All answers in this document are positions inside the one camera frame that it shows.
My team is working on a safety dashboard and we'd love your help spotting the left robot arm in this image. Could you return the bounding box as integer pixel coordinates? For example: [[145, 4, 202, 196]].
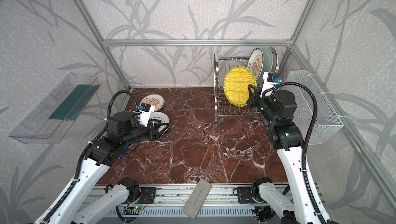
[[35, 90, 170, 224]]

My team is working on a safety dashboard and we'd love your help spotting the blue handled tool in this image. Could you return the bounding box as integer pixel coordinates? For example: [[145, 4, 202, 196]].
[[118, 145, 129, 159]]

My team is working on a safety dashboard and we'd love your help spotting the clear plastic wall shelf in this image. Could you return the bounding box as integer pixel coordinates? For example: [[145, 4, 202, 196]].
[[9, 73, 101, 145]]

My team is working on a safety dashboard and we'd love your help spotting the grey sponge block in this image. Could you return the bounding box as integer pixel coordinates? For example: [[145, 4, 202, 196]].
[[183, 179, 212, 219]]

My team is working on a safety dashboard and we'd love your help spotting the orange sunburst plate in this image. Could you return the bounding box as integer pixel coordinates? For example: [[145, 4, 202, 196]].
[[247, 48, 263, 81], [140, 94, 165, 112]]

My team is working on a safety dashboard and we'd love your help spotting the steel dish rack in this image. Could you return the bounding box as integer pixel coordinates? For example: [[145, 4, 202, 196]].
[[213, 51, 279, 123]]

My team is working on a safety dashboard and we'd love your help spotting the white plate with green rim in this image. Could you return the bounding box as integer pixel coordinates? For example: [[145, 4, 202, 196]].
[[149, 112, 170, 124]]

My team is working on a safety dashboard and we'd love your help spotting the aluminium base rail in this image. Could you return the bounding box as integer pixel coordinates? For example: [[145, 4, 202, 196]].
[[89, 183, 325, 218]]

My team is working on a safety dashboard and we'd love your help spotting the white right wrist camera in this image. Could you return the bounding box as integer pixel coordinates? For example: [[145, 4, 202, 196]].
[[261, 72, 282, 98]]

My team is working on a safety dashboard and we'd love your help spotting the dark green rimmed white plate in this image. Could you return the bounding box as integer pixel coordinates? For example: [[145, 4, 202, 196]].
[[269, 47, 279, 73]]

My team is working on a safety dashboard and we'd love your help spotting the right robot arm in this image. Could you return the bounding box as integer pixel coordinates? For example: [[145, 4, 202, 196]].
[[246, 82, 334, 224]]

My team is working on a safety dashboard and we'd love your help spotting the light green flower plate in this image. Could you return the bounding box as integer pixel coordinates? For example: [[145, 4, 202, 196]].
[[257, 48, 273, 85]]

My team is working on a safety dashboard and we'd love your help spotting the yellow green woven plate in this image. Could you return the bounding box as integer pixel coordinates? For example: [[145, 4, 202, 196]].
[[223, 66, 257, 107]]

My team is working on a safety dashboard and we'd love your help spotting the white wire basket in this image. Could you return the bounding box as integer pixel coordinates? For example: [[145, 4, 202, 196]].
[[283, 70, 343, 145]]

